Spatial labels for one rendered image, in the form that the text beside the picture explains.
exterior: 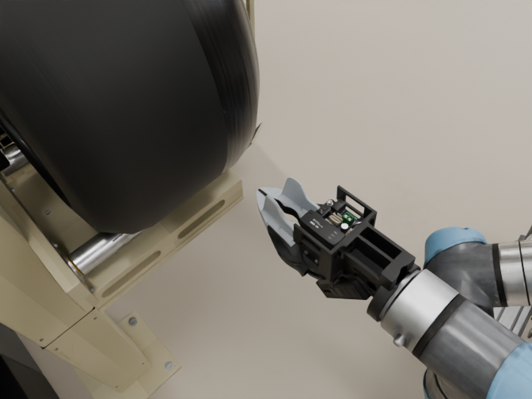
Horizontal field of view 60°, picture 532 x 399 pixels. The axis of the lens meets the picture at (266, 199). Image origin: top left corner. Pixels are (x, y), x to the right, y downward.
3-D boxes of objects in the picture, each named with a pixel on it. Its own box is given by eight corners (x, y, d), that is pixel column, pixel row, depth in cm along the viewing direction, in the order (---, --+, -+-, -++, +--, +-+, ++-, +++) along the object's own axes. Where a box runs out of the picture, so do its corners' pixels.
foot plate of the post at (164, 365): (115, 427, 146) (113, 427, 144) (70, 364, 156) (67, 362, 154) (181, 366, 155) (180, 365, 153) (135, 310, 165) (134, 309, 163)
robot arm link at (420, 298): (449, 312, 49) (401, 367, 46) (412, 285, 51) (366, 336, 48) (468, 280, 43) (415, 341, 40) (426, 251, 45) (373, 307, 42)
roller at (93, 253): (80, 282, 76) (62, 260, 75) (77, 278, 80) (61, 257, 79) (237, 163, 88) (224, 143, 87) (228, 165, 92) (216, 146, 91)
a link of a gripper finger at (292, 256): (286, 208, 55) (341, 252, 51) (286, 216, 57) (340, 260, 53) (257, 232, 54) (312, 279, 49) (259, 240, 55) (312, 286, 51)
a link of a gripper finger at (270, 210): (254, 166, 54) (312, 210, 50) (259, 196, 59) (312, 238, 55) (234, 181, 53) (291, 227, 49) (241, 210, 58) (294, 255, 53)
